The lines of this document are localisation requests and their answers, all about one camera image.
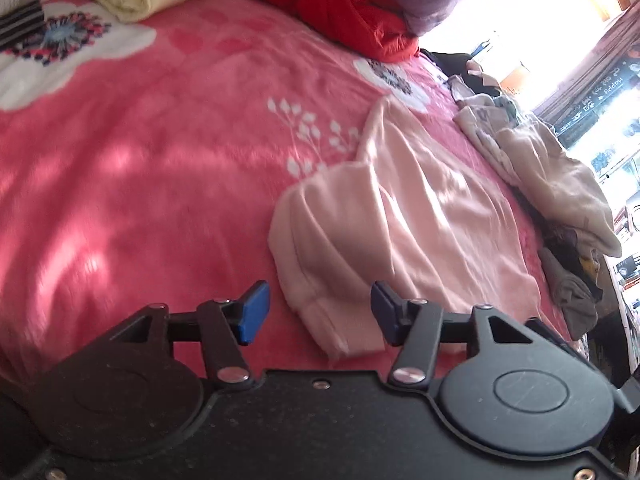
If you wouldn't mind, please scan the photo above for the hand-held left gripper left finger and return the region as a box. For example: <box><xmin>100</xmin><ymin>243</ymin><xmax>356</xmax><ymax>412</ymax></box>
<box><xmin>107</xmin><ymin>280</ymin><xmax>271</xmax><ymax>391</ymax></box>

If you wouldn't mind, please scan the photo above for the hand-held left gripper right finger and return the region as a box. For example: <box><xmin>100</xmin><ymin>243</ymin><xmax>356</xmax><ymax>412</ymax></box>
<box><xmin>370</xmin><ymin>281</ymin><xmax>551</xmax><ymax>388</ymax></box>

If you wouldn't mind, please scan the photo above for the pink sweater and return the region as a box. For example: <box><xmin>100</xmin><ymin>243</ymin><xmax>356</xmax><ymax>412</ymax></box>
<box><xmin>268</xmin><ymin>96</ymin><xmax>543</xmax><ymax>361</ymax></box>

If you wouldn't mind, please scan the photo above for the pink floral blanket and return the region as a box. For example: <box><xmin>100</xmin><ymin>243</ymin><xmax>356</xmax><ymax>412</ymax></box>
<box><xmin>0</xmin><ymin>0</ymin><xmax>581</xmax><ymax>386</ymax></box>

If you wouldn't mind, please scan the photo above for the grey garment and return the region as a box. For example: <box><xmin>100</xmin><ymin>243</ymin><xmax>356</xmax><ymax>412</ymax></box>
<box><xmin>537</xmin><ymin>247</ymin><xmax>598</xmax><ymax>341</ymax></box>

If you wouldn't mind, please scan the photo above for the dark patterned garment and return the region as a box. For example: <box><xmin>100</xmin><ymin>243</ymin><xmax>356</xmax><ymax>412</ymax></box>
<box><xmin>542</xmin><ymin>220</ymin><xmax>606</xmax><ymax>301</ymax></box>

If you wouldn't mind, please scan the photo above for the white floral printed garment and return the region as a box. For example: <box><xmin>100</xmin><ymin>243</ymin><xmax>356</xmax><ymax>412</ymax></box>
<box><xmin>452</xmin><ymin>75</ymin><xmax>526</xmax><ymax>186</ymax></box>

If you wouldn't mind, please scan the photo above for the beige fleece garment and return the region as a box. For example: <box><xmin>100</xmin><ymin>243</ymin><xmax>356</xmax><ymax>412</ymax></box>
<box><xmin>495</xmin><ymin>122</ymin><xmax>623</xmax><ymax>258</ymax></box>

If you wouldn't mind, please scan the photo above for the red garment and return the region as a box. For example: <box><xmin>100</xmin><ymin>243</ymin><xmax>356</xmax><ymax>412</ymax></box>
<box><xmin>241</xmin><ymin>0</ymin><xmax>421</xmax><ymax>62</ymax></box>

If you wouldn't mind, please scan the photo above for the striped curtain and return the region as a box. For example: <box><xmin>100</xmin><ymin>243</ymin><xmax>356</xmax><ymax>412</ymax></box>
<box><xmin>532</xmin><ymin>10</ymin><xmax>640</xmax><ymax>126</ymax></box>

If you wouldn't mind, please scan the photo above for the black white striped garment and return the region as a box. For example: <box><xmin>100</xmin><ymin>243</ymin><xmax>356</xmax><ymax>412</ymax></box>
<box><xmin>0</xmin><ymin>0</ymin><xmax>46</xmax><ymax>51</ymax></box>

